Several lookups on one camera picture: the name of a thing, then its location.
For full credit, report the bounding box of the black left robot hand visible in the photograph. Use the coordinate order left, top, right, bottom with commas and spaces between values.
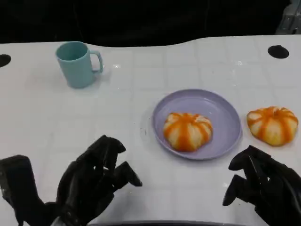
56, 135, 143, 226

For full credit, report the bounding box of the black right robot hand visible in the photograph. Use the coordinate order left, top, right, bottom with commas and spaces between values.
222, 145, 301, 226

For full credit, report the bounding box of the orange and white bread roll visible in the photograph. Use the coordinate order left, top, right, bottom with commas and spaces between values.
163, 112, 214, 152
246, 105, 299, 147

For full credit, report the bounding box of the lilac plate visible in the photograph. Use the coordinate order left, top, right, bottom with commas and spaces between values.
152, 89, 243, 161

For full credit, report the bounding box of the pale green mug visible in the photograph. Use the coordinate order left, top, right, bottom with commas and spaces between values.
55, 41, 103, 89

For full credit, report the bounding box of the grey metal frame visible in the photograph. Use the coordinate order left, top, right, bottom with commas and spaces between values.
276, 0, 301, 35

